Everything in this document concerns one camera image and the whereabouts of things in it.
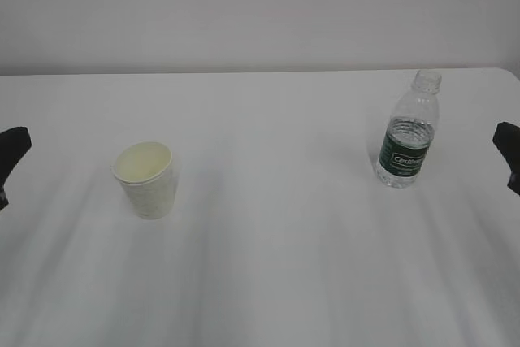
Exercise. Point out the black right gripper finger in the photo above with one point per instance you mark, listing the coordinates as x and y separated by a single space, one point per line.
507 140

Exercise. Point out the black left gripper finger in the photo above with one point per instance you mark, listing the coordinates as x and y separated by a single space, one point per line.
15 143

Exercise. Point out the clear green-label water bottle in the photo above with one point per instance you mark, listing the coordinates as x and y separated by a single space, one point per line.
410 131

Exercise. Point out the white paper cup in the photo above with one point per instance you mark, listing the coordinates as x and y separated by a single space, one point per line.
146 174

